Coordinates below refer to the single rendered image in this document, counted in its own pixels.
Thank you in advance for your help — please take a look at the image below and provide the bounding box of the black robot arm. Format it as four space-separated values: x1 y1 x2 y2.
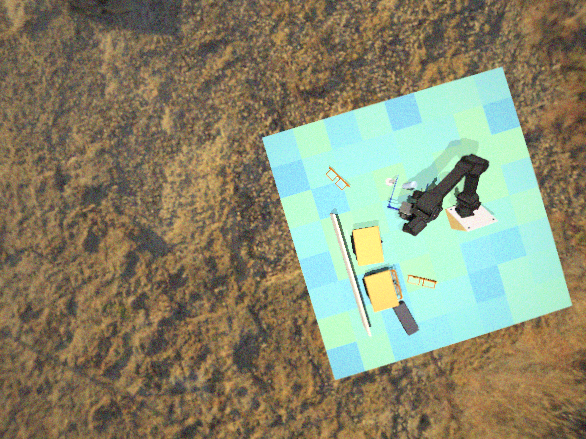
398 154 490 237

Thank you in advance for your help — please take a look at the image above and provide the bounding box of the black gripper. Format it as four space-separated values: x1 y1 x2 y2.
402 190 425 234

